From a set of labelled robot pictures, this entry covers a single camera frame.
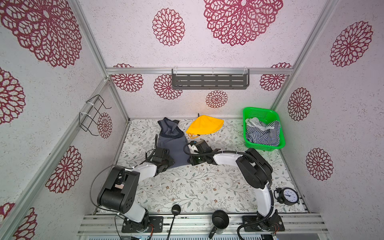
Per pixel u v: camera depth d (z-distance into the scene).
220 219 0.74
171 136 1.06
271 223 0.64
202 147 0.78
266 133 1.13
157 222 0.75
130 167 0.53
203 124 1.15
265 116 1.16
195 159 0.86
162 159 0.74
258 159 0.56
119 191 0.45
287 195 0.80
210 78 0.95
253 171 0.53
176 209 0.77
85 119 0.73
